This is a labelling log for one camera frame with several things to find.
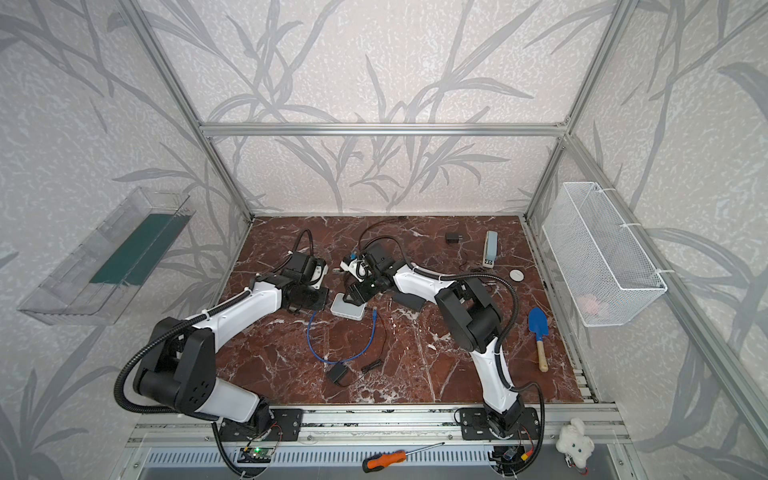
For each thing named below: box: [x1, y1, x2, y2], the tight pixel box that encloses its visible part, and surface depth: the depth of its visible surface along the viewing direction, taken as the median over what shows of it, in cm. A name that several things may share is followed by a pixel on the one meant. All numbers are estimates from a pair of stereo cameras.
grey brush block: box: [482, 231, 499, 269], surface depth 107 cm
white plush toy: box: [555, 418, 595, 469], surface depth 70 cm
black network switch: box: [392, 292, 426, 312], surface depth 97 cm
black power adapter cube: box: [326, 363, 348, 383], surface depth 83 cm
